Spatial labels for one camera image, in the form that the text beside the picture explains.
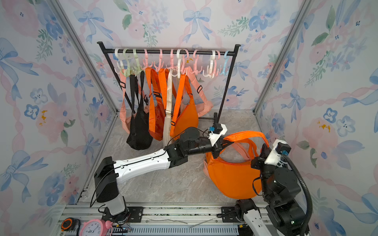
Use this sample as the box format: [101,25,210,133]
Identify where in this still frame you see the black crossbody bag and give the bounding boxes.
[127,71,153,150]

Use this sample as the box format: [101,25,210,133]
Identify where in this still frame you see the orange black tape measure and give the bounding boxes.
[61,217,81,231]

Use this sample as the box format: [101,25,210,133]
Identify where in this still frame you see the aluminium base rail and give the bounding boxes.
[56,202,308,236]

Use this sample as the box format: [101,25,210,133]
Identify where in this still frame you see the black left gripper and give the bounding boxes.
[185,137,234,160]

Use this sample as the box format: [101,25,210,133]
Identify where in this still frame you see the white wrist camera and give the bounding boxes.
[208,123,227,147]
[264,139,291,167]

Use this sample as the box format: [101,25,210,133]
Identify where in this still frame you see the black clothes rack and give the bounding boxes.
[97,41,241,122]

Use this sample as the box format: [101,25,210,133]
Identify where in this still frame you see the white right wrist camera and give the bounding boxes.
[264,139,291,167]

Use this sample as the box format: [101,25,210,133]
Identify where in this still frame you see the light blue hook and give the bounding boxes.
[219,51,229,76]

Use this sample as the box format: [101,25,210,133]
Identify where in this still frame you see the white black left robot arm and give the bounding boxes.
[91,124,233,216]

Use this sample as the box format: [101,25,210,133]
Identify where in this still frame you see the beige crossbody bag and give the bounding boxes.
[162,69,173,146]

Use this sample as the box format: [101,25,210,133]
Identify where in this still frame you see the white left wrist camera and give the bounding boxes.
[208,123,227,147]

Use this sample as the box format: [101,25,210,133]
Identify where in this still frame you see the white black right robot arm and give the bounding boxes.
[251,140,313,236]

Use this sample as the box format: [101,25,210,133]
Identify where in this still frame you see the pink alarm clock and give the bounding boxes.
[79,219,113,236]

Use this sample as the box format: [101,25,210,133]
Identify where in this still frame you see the white hook leftmost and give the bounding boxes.
[114,48,124,74]

